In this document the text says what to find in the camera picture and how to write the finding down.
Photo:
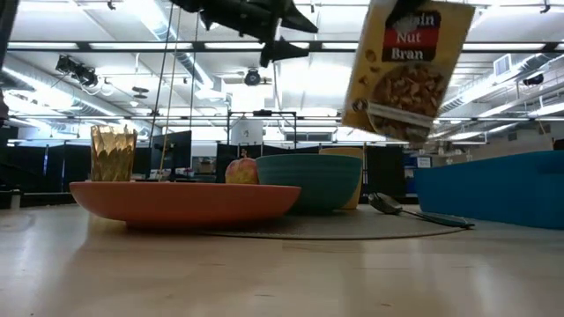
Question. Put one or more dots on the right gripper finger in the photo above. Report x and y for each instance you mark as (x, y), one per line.
(412, 4)

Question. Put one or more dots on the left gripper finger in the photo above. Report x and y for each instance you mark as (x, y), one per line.
(282, 50)
(296, 19)

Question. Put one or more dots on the yellow raisin bran cereal box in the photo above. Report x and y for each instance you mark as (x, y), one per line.
(410, 79)

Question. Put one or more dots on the yellow plastic cup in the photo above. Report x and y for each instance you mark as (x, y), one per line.
(341, 150)

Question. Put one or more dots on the red yellow apple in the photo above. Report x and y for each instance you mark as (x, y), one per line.
(241, 171)

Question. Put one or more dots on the teal bowl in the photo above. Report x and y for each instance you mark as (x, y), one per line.
(317, 180)

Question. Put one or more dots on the orange plate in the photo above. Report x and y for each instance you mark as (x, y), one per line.
(185, 202)

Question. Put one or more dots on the grey metal spoon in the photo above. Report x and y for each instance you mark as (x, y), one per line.
(383, 203)

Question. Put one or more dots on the white cylindrical tank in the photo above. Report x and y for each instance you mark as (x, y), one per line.
(247, 132)

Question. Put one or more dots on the white ceiling air vent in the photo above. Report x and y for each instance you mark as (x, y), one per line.
(502, 65)

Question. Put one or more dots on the black ceiling speaker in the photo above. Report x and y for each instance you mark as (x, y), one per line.
(533, 79)

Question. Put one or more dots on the black monitor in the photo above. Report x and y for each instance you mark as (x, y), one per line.
(174, 152)

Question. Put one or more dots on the white paper sign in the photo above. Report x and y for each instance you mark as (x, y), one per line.
(423, 162)

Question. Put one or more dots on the amber faceted drinking glass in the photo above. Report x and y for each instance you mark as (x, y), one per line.
(113, 154)

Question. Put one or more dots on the blue plastic bin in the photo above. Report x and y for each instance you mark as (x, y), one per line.
(493, 189)

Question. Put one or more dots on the small grey container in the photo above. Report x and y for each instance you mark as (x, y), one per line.
(15, 200)

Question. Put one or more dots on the black round ceiling camera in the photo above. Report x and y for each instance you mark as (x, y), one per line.
(252, 77)

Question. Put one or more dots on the black metal rack frame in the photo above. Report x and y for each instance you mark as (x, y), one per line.
(262, 113)

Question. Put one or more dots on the black aluminium table frame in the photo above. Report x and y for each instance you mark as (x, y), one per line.
(132, 46)

